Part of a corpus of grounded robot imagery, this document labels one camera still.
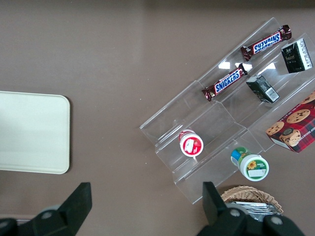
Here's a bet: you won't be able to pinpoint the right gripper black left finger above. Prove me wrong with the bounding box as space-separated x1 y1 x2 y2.
0 182 93 236

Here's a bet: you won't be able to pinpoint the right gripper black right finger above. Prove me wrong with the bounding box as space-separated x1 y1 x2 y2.
196 181 305 236

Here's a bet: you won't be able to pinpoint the light tan wicker basket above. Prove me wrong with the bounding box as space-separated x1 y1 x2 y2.
220 185 284 216

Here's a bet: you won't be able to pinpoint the cream rectangular tray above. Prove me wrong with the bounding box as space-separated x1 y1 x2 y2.
0 90 71 175

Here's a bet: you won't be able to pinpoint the silver foil packets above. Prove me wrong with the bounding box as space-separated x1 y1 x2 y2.
225 201 281 222

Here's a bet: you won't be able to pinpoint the green sunflower lidded cup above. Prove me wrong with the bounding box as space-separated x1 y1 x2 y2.
230 147 269 182

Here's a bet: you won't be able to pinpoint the red lidded cup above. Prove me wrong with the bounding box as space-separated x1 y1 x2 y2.
178 129 204 157

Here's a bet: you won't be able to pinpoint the clear acrylic stepped display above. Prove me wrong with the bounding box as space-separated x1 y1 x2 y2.
139 17 315 205

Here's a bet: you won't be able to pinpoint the red plaid cookie box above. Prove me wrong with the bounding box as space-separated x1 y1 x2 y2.
265 90 315 153

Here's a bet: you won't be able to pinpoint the dark green barcode carton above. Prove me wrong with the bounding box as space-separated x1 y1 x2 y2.
246 75 281 103

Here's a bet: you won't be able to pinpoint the Snickers bar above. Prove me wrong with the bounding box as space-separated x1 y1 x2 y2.
240 24 292 61
201 63 248 102

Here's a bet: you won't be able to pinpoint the dark green white carton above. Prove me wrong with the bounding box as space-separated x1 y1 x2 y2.
281 38 314 74

